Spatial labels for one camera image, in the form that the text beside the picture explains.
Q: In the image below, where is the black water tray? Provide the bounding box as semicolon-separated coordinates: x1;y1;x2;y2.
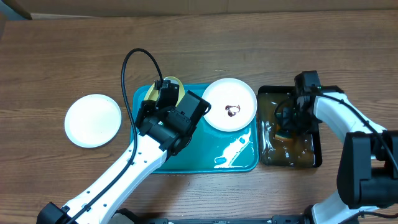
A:
257;85;322;168

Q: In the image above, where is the yellow plate with sauce stain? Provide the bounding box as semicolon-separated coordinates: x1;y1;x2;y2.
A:
144;77;185;110

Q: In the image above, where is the green and yellow sponge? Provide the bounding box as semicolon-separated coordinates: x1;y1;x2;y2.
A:
274;113;293;141

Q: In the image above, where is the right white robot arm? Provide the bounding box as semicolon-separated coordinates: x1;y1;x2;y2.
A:
274;71;397;224

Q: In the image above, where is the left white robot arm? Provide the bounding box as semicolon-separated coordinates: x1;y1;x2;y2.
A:
37;79;211;224

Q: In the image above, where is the white plate with dark stain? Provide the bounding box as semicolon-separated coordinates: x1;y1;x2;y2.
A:
202;78;257;132

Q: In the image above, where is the white plate with orange stain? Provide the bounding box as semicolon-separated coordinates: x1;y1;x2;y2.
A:
64;94;122;148

